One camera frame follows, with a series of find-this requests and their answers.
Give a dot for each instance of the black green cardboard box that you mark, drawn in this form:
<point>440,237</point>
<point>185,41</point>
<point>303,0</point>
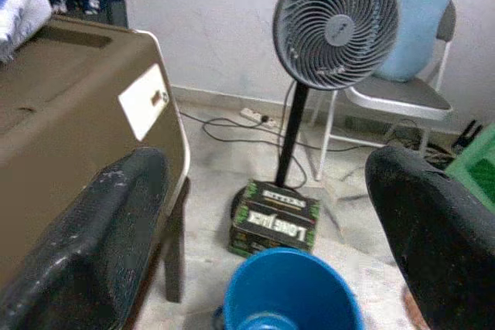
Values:
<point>274,218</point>

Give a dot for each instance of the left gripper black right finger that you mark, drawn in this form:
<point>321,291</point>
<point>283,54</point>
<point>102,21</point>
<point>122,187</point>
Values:
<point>444,249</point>

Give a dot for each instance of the green plastic stool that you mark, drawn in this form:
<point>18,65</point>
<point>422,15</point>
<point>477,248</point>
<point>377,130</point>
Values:
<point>475,167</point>

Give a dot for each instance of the grey standing fan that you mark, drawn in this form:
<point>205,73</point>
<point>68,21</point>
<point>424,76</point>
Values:
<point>336,24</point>

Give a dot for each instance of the blue plastic bucket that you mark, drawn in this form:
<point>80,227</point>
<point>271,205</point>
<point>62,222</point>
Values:
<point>286,291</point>

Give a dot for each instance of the white plastic bag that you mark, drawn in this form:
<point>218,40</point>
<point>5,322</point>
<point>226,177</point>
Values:
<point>19,5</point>

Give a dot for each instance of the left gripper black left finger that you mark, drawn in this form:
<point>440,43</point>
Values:
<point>85,249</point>

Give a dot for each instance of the grey white folding chair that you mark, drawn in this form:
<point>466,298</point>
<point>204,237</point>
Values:
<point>402,96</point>

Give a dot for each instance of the white power strip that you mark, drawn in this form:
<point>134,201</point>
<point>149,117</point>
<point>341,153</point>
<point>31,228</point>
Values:
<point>255,116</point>

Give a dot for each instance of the light blue cushion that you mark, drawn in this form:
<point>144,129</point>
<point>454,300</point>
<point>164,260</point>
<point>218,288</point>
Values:
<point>417,17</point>

